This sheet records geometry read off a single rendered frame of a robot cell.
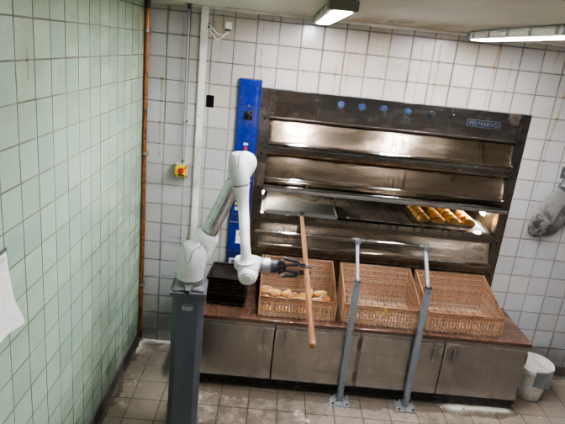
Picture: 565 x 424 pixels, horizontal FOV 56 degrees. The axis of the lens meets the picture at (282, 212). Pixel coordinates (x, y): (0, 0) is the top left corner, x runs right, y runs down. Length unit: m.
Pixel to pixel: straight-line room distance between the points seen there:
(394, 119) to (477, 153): 0.67
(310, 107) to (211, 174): 0.88
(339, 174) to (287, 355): 1.36
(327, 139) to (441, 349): 1.70
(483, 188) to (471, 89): 0.74
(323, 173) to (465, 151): 1.05
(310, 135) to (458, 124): 1.07
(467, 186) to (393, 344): 1.29
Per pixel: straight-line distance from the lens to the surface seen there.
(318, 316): 3.79
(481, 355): 4.12
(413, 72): 3.92
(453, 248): 4.31
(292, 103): 3.84
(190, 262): 3.03
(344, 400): 4.07
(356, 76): 3.85
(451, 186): 4.13
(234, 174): 2.87
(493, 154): 4.17
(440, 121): 4.02
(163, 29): 3.90
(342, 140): 3.89
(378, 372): 4.02
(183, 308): 3.14
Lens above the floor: 2.39
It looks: 17 degrees down
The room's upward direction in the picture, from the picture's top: 6 degrees clockwise
